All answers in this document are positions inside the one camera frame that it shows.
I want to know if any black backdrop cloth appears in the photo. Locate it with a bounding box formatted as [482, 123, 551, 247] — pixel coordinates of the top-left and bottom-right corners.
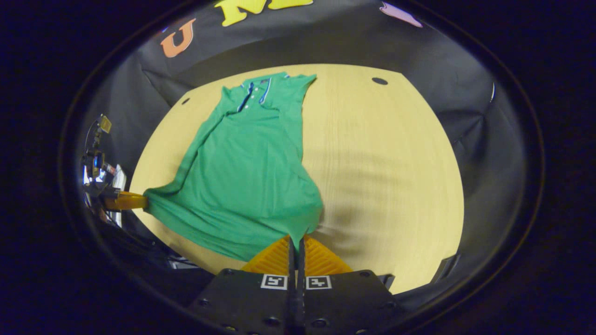
[70, 0, 536, 310]

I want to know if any green T-shirt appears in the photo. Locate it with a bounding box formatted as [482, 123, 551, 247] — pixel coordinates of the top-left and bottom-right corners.
[142, 72, 325, 262]

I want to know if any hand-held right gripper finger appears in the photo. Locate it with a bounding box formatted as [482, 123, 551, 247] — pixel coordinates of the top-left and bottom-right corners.
[188, 235, 298, 335]
[298, 235, 406, 335]

